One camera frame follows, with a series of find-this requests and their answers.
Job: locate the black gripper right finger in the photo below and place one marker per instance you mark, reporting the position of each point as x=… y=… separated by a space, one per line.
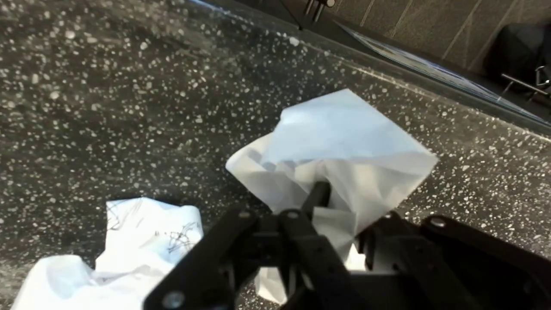
x=458 y=263

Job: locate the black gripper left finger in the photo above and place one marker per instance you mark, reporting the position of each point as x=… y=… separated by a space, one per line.
x=229 y=258

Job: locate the paper with scribbles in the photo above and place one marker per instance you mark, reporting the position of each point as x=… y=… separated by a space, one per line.
x=148 y=241

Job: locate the plain white paper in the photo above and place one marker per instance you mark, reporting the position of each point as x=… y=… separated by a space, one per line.
x=344 y=130

